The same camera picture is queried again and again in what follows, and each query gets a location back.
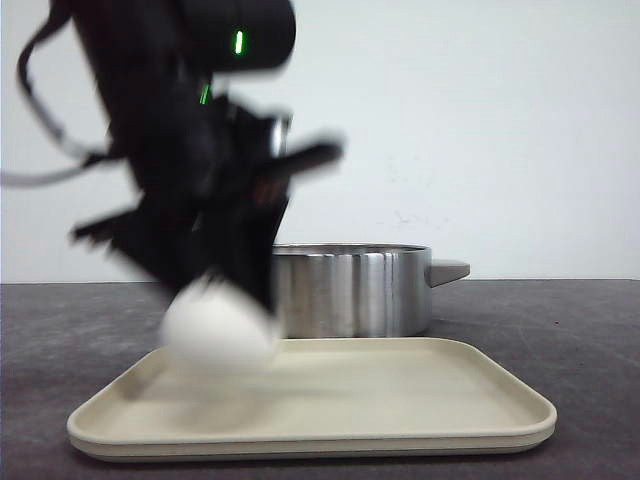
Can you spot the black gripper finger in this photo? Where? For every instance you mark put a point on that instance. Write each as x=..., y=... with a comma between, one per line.
x=236, y=240
x=165, y=245

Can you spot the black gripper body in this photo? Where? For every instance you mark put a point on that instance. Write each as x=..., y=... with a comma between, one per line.
x=197, y=153

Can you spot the panda bun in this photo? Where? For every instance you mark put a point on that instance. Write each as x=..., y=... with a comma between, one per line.
x=216, y=325

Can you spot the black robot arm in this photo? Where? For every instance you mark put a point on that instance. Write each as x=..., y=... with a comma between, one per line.
x=159, y=47

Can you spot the stainless steel steamer pot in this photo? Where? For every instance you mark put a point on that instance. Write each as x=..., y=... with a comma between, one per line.
x=358, y=290

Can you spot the beige plastic tray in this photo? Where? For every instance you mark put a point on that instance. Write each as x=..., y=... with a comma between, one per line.
x=319, y=398

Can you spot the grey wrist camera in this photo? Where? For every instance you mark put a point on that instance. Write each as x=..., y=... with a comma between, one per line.
x=277, y=135

